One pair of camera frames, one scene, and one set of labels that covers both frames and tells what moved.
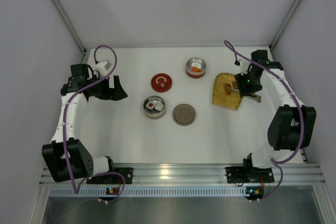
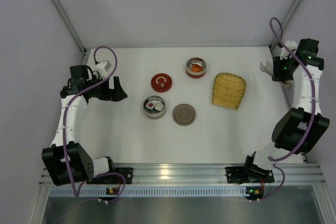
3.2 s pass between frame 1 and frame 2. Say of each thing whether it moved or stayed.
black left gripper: stayed
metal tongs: moved
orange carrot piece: stayed
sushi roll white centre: stayed
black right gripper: moved
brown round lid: stayed
